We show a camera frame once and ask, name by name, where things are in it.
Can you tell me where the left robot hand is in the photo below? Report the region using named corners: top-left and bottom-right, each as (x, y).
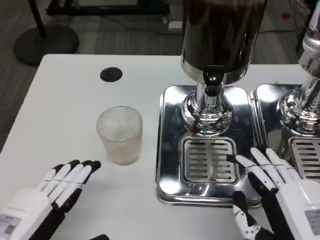
top-left (0, 159), bottom-right (110, 240)

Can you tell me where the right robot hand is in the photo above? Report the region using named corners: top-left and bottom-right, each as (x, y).
top-left (226, 147), bottom-right (320, 240)

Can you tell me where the slotted drip grid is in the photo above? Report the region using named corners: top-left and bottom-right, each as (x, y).
top-left (180, 136), bottom-right (241, 185)
top-left (287, 136), bottom-right (320, 181)

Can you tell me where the steel drip tray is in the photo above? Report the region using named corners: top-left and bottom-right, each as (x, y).
top-left (155, 84), bottom-right (263, 208)
top-left (249, 84), bottom-right (320, 181)

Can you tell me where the clear ribbed glass cup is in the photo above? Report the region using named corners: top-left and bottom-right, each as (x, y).
top-left (96, 105), bottom-right (144, 166)

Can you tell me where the chrome drink dispenser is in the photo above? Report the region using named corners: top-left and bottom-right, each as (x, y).
top-left (276, 0), bottom-right (320, 137)

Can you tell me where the black dispenser tap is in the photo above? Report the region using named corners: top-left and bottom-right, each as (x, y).
top-left (202, 65), bottom-right (225, 97)

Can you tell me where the dark drink dispenser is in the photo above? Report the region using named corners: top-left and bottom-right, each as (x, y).
top-left (180, 0), bottom-right (268, 136)

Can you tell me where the black round table grommet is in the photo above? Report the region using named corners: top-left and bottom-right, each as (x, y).
top-left (99, 66), bottom-right (124, 83)

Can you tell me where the black round stand base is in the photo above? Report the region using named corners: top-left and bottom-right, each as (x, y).
top-left (12, 25), bottom-right (81, 67)

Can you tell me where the white power strip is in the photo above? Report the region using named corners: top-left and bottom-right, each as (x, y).
top-left (167, 20), bottom-right (184, 31)

